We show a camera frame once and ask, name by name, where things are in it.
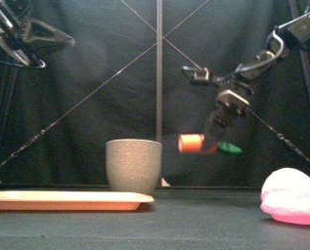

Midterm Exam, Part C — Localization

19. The orange toy carrot green top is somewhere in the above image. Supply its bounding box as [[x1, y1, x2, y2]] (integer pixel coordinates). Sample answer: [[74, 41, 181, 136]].
[[177, 133, 243, 156]]

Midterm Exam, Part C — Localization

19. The grey speckled cup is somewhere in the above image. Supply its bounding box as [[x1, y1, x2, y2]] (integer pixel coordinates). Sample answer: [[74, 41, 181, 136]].
[[104, 139, 163, 196]]

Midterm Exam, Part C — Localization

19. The black cloth backdrop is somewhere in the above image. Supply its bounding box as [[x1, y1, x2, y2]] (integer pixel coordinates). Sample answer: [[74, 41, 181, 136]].
[[0, 0, 310, 189]]

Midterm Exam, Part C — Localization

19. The pink white fluffy toy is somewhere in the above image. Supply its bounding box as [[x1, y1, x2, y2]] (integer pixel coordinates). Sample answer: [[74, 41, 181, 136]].
[[259, 167, 310, 226]]

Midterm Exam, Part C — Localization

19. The cream orange flat tray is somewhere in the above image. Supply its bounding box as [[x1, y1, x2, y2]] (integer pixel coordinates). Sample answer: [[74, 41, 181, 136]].
[[0, 189, 155, 212]]

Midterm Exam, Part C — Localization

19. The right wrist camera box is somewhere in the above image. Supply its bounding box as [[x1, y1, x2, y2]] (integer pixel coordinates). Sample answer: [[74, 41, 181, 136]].
[[181, 65, 212, 84]]

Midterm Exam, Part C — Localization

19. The thin diagonal brace wire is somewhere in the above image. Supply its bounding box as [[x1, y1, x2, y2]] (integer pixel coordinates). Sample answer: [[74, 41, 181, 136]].
[[118, 0, 310, 172], [0, 0, 212, 176]]

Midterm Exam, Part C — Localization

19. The dark side frame pole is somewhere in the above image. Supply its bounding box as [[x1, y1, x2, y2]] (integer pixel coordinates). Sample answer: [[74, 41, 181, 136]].
[[287, 0, 310, 154]]

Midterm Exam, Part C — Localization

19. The grey vertical frame pole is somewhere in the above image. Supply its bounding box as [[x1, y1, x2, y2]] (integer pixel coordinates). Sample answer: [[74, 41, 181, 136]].
[[154, 0, 165, 145]]

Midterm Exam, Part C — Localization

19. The grey right arm cable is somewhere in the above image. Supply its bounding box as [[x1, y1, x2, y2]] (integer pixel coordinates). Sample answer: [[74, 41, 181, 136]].
[[236, 29, 287, 74]]

